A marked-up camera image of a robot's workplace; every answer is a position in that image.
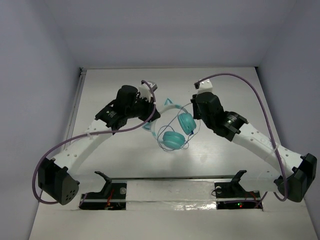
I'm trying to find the thin blue headphone cable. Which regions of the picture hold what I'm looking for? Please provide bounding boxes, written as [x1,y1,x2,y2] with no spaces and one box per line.
[156,102,202,153]

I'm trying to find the teal cat ear headphones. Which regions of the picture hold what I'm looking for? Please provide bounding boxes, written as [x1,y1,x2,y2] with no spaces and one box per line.
[142,98,200,152]

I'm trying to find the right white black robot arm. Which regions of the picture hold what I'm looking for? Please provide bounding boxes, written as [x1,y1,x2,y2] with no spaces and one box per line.
[190,92,317,203]

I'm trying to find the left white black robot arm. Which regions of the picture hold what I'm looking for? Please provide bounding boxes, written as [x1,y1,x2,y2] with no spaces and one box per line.
[32,80,161,205]

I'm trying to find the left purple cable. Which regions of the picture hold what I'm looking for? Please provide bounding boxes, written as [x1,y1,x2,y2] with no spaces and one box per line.
[33,79,158,208]

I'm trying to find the purple cable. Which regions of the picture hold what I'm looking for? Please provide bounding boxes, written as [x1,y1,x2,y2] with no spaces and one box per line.
[33,79,158,208]
[197,73,289,209]

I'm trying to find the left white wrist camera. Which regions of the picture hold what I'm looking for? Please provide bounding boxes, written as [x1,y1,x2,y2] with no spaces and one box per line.
[138,80,158,102]

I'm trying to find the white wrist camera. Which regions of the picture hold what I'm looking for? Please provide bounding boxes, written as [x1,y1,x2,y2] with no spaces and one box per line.
[138,80,158,102]
[194,79,213,95]

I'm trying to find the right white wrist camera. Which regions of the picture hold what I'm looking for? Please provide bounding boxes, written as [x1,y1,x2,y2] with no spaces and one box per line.
[194,79,213,95]

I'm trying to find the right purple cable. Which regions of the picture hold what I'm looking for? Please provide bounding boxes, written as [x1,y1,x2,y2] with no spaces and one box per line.
[197,73,289,209]

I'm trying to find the left aluminium side rail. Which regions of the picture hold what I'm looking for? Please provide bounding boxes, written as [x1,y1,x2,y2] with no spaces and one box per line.
[63,67,87,140]

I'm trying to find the aluminium rail with foam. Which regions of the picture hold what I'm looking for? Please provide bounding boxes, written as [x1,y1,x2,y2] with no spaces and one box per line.
[78,175,263,211]

